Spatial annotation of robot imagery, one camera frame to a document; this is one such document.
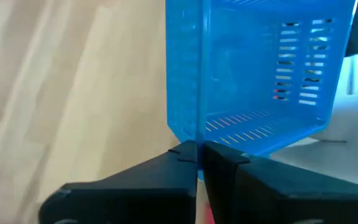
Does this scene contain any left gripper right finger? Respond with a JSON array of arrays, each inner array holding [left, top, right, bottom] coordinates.
[[203, 141, 358, 224]]

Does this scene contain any blue plastic basket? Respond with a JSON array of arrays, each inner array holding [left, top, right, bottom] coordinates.
[[165, 0, 358, 181]]

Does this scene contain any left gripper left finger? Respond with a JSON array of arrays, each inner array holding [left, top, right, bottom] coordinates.
[[39, 140, 198, 224]]

